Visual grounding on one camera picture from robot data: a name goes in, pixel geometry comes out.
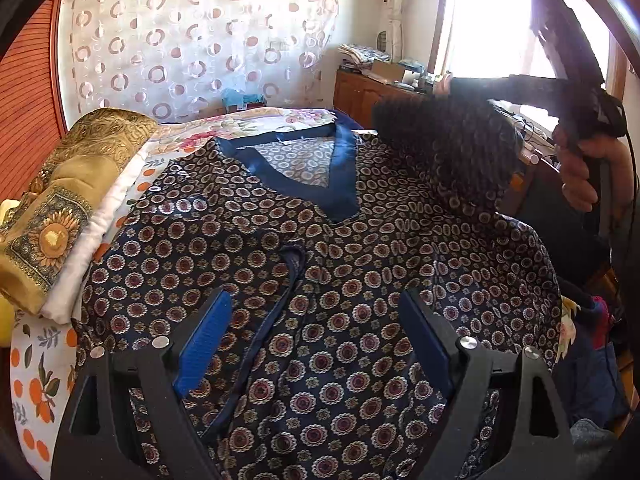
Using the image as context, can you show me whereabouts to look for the orange fruit print bedsheet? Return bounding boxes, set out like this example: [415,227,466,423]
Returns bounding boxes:
[10,157,168,480]

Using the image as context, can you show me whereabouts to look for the navy medallion print shirt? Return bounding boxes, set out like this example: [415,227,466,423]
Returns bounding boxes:
[75,120,563,480]

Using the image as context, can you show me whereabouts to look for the person's right hand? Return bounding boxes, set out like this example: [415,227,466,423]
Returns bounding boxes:
[552,125,632,217]

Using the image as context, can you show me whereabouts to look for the person's grey trousers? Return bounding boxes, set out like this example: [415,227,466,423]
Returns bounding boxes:
[570,417,618,461]

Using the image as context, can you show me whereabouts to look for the brown wooden cabinet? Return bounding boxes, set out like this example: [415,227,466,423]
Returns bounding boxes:
[332,67,436,128]

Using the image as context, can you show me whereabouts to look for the pastel floral blanket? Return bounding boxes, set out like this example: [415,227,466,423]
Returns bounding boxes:
[145,107,373,173]

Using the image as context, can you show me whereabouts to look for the gold sunflower folded blanket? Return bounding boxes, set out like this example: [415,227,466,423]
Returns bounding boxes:
[0,107,161,313]

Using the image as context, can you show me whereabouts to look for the stack of folded cloths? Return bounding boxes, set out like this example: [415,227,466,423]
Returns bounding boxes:
[337,42,391,68]

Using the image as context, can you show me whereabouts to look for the pale window curtain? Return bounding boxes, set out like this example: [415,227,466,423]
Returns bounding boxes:
[382,0,416,63]

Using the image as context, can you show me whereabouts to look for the clutter of small items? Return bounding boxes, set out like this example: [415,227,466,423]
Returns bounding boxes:
[400,57,451,93]

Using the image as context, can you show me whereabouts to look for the window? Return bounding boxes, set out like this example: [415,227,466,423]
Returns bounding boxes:
[440,0,621,111]

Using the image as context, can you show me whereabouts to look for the yellow soft object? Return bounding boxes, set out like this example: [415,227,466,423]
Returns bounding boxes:
[0,292,16,348]

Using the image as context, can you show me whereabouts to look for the cardboard box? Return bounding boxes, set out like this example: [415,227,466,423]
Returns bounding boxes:
[370,60,408,83]

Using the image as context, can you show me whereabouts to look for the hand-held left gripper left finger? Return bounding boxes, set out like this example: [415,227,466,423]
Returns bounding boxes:
[50,287,236,480]

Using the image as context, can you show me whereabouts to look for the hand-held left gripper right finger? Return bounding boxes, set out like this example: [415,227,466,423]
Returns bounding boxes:
[397,287,576,480]

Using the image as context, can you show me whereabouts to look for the person's right forearm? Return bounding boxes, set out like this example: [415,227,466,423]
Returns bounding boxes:
[372,74,601,213]

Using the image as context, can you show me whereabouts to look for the white folded quilt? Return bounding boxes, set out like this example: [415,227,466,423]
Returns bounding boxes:
[40,140,153,323]

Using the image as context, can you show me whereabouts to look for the black garment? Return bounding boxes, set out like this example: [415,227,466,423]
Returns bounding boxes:
[500,160,616,286]

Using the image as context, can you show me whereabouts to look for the small blue object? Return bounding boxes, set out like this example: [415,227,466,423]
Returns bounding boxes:
[220,87,251,111]

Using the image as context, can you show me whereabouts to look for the circle pattern sheer curtain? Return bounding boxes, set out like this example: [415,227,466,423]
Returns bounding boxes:
[62,0,341,123]

